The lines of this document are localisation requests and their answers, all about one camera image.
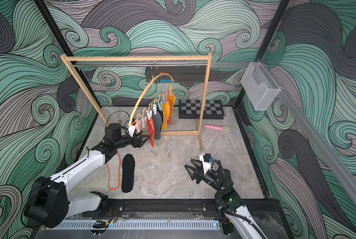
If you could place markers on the grey insole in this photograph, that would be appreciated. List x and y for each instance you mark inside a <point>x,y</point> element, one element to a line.
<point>157,120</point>

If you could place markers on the clear plastic wall bin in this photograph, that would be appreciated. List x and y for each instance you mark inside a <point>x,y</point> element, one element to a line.
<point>260,85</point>

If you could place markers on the orange yellow insole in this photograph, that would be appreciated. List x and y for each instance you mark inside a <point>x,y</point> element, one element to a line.
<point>172,98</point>
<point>166,112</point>

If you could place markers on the white slotted cable duct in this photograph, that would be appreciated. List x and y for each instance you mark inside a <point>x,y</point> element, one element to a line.
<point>169,224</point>

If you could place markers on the curved wooden clip hanger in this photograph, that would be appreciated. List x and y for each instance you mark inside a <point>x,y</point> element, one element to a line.
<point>154,78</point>

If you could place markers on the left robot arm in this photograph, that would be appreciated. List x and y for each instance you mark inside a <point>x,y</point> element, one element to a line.
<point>49,202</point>

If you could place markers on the black insole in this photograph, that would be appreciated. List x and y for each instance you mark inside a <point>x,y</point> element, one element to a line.
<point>128,173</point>

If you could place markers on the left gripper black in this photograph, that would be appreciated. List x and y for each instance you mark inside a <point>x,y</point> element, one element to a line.
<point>135,144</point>

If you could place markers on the black wall tool shelf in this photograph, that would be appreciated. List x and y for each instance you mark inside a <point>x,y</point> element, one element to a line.
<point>181,73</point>

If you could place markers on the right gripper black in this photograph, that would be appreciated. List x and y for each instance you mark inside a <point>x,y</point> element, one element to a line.
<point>195,174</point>

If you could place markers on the pink toy microphone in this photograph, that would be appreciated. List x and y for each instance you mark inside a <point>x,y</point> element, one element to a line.
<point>224,128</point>

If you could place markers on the wooden clothes rack frame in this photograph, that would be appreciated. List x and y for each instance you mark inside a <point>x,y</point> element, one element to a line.
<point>104,78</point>

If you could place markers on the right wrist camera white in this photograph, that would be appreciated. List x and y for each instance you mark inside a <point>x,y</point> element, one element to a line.
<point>206,160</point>

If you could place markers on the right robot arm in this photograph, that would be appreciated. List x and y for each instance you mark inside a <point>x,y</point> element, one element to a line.
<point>227,200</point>

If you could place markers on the red patterned insole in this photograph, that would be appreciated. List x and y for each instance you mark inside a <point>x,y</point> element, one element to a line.
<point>170,121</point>
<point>115,172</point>
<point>151,130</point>

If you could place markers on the red patterned insole front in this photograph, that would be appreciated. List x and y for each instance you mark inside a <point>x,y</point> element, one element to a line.
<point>115,172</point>

